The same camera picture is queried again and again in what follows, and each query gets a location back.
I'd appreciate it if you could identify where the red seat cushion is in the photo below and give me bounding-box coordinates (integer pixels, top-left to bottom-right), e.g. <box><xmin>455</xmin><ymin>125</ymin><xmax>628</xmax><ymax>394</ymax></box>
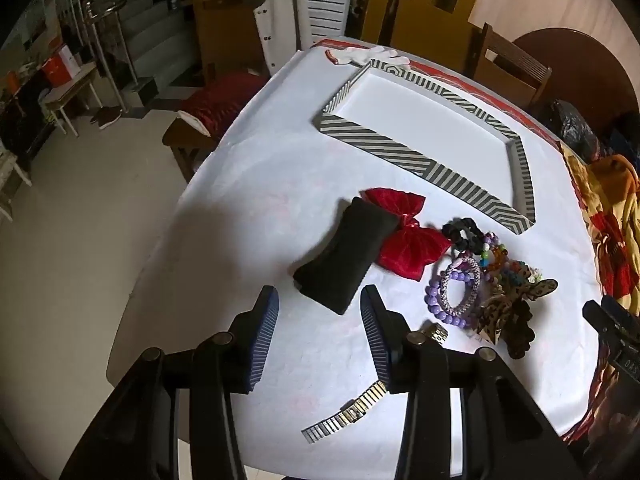
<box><xmin>179</xmin><ymin>72</ymin><xmax>268</xmax><ymax>136</ymax></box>

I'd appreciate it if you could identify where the grey white striped tray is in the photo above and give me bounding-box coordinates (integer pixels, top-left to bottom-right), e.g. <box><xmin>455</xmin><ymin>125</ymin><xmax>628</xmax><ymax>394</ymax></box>
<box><xmin>314</xmin><ymin>59</ymin><xmax>537</xmax><ymax>235</ymax></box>

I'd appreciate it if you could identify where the dark blue plastic bag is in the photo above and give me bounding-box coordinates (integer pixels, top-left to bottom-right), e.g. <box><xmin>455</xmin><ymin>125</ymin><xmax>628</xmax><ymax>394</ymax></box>
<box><xmin>600</xmin><ymin>115</ymin><xmax>640</xmax><ymax>161</ymax></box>

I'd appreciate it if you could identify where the wooden chair with jacket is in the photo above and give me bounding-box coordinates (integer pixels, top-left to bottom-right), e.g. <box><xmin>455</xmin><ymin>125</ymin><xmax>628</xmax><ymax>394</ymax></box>
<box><xmin>162</xmin><ymin>0</ymin><xmax>301</xmax><ymax>183</ymax></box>

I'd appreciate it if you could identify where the yellow red floral blanket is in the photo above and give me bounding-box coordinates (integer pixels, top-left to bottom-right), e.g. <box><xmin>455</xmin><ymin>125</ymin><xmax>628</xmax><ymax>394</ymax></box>
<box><xmin>557</xmin><ymin>140</ymin><xmax>640</xmax><ymax>441</ymax></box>

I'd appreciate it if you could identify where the purple bead bracelet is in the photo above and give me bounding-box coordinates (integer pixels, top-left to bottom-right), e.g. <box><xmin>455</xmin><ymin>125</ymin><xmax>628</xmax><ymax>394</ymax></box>
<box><xmin>425</xmin><ymin>262</ymin><xmax>483</xmax><ymax>331</ymax></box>

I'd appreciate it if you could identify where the red satin hair bow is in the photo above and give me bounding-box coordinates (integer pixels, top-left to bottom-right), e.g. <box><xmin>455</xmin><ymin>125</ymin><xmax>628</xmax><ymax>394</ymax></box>
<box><xmin>360</xmin><ymin>187</ymin><xmax>453</xmax><ymax>281</ymax></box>

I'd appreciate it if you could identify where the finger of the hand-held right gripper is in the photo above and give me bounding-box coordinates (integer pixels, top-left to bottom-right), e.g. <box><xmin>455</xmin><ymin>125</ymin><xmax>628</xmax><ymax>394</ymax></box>
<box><xmin>582</xmin><ymin>300</ymin><xmax>627</xmax><ymax>356</ymax></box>
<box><xmin>601</xmin><ymin>295</ymin><xmax>640</xmax><ymax>328</ymax></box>

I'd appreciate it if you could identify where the red box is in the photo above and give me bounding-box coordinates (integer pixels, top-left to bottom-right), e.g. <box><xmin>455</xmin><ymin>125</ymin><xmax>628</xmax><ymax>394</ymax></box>
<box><xmin>41</xmin><ymin>44</ymin><xmax>82</xmax><ymax>85</ymax></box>

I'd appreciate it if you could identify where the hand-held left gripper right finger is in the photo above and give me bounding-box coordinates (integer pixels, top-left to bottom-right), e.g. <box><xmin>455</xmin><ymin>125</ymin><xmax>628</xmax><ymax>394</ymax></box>
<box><xmin>360</xmin><ymin>284</ymin><xmax>586</xmax><ymax>480</ymax></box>

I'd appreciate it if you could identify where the white glove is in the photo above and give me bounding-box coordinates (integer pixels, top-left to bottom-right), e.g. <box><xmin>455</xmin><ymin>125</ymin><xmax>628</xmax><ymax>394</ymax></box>
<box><xmin>325</xmin><ymin>45</ymin><xmax>411</xmax><ymax>68</ymax></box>

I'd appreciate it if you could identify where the black plastic bag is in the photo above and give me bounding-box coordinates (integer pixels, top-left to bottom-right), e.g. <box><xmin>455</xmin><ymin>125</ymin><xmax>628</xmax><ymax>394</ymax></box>
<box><xmin>547</xmin><ymin>99</ymin><xmax>601</xmax><ymax>161</ymax></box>

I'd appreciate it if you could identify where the small white table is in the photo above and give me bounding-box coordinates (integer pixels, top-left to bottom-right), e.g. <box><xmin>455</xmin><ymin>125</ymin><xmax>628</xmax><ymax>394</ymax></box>
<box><xmin>40</xmin><ymin>62</ymin><xmax>101</xmax><ymax>137</ymax></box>

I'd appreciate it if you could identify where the round brown table top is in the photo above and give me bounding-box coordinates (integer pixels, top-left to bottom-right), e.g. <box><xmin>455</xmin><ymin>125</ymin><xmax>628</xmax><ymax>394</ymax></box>
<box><xmin>512</xmin><ymin>27</ymin><xmax>640</xmax><ymax>121</ymax></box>

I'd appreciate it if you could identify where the white slatted plastic chair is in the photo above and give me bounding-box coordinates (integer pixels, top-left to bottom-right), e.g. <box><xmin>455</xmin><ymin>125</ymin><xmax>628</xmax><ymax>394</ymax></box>
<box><xmin>302</xmin><ymin>0</ymin><xmax>358</xmax><ymax>43</ymax></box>

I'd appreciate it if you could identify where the pair of shoes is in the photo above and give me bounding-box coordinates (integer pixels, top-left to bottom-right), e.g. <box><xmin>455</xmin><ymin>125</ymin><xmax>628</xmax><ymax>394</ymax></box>
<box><xmin>90</xmin><ymin>107</ymin><xmax>123</xmax><ymax>131</ymax></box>

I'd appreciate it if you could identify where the black scrunchie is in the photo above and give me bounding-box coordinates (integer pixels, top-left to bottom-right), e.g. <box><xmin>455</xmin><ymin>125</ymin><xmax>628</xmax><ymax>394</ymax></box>
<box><xmin>441</xmin><ymin>217</ymin><xmax>487</xmax><ymax>256</ymax></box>

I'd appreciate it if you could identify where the dark brown scrunchie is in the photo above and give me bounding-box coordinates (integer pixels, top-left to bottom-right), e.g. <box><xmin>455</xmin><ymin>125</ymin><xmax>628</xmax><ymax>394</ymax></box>
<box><xmin>502</xmin><ymin>300</ymin><xmax>537</xmax><ymax>360</ymax></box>

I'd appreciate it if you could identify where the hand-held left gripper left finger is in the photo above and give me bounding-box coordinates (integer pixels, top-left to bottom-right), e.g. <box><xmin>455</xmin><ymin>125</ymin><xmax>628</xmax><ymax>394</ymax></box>
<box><xmin>60</xmin><ymin>285</ymin><xmax>280</xmax><ymax>480</ymax></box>

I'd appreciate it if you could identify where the white tablecloth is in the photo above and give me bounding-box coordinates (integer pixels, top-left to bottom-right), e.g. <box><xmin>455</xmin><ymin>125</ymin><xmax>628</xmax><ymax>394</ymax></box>
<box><xmin>107</xmin><ymin>37</ymin><xmax>601</xmax><ymax>480</ymax></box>

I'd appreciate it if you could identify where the brown wooden chair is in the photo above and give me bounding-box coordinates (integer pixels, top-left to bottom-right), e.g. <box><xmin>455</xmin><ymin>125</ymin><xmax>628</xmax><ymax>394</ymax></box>
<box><xmin>472</xmin><ymin>22</ymin><xmax>553</xmax><ymax>108</ymax></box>

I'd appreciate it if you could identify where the black fabric pouch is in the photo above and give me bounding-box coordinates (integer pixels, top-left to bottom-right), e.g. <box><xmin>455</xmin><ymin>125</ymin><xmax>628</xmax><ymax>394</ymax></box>
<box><xmin>292</xmin><ymin>196</ymin><xmax>401</xmax><ymax>316</ymax></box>

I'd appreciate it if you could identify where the yellow wooden cabinet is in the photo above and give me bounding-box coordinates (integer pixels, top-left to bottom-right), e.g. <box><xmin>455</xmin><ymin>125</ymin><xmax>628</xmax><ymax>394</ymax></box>
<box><xmin>360</xmin><ymin>0</ymin><xmax>496</xmax><ymax>78</ymax></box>

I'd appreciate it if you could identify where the leopard print hair bow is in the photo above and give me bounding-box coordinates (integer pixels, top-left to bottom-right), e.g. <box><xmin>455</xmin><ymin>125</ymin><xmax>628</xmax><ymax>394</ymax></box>
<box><xmin>472</xmin><ymin>277</ymin><xmax>559</xmax><ymax>346</ymax></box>

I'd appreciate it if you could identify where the orange crystal bead bracelet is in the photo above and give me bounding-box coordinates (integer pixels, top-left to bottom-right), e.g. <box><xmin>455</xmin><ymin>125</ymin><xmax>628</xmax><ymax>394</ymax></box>
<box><xmin>482</xmin><ymin>247</ymin><xmax>533</xmax><ymax>288</ymax></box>

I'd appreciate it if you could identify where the white jacket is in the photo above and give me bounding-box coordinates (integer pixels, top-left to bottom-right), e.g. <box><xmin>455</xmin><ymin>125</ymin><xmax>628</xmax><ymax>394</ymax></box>
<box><xmin>252</xmin><ymin>0</ymin><xmax>313</xmax><ymax>76</ymax></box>

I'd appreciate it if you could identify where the metal stair railing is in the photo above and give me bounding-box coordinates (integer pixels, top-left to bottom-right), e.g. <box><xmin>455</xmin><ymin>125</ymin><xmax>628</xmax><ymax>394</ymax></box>
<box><xmin>45</xmin><ymin>0</ymin><xmax>141</xmax><ymax>111</ymax></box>

